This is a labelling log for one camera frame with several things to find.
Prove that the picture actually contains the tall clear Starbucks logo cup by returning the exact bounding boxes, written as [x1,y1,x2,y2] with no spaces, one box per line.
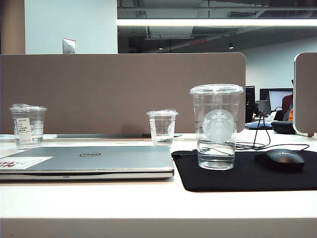
[189,84,246,171]

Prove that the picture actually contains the small clear plastic cup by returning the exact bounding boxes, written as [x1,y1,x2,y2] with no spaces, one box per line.
[146,109,179,146]

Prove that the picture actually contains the silver Dell laptop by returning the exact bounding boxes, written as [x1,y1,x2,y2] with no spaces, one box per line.
[0,145,175,182]

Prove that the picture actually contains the clear cup with paper label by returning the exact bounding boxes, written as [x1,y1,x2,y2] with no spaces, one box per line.
[9,103,48,151]

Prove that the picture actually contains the wide brown desk divider panel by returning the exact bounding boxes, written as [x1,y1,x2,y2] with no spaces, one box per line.
[0,52,247,136]

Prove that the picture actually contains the black mouse pad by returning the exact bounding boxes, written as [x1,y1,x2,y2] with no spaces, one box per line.
[171,149,317,193]

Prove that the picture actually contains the blue cloth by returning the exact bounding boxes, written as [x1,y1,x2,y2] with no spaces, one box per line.
[246,120,273,130]

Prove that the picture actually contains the white ceiling light strip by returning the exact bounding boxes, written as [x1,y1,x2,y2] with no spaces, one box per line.
[116,18,317,27]

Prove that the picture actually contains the lit computer monitor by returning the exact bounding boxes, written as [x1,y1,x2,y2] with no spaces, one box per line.
[259,88,293,113]

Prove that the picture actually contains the dark oval pouch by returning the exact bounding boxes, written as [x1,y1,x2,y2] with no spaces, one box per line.
[270,120,297,135]

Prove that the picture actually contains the person in red shirt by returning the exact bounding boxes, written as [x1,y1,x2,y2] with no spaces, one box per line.
[276,79,295,122]

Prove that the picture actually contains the narrow brown desk divider panel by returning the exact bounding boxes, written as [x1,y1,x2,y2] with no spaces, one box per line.
[293,52,317,137]

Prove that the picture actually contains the black mouse cable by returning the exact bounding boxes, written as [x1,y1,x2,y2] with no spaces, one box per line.
[198,113,311,156]

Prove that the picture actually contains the metal wall plate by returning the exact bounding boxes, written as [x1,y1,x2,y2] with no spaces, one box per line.
[62,38,76,55]

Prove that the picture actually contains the black wired computer mouse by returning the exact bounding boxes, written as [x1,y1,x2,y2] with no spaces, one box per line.
[254,148,306,172]

